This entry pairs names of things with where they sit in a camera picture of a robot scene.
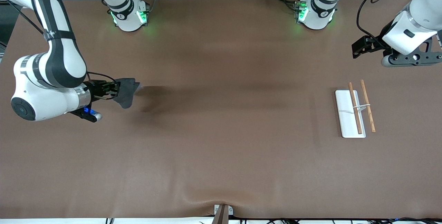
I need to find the white rack with wooden bars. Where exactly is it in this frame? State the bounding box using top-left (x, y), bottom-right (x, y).
top-left (335, 79), bottom-right (376, 138)

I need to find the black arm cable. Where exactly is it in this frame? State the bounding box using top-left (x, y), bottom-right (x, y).
top-left (356, 0), bottom-right (416, 41)
top-left (0, 0), bottom-right (120, 101)

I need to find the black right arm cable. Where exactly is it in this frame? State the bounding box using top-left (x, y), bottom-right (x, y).
top-left (0, 0), bottom-right (120, 101)

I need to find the brown table cover mat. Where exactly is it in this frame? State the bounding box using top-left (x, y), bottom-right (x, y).
top-left (0, 0), bottom-right (442, 219)

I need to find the dark grey towel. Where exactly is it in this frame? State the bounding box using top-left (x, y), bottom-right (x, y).
top-left (114, 78), bottom-right (141, 109)

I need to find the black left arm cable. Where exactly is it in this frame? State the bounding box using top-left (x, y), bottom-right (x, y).
top-left (356, 0), bottom-right (416, 41)

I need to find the metal table clamp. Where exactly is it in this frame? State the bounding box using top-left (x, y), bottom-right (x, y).
top-left (211, 204), bottom-right (234, 224)

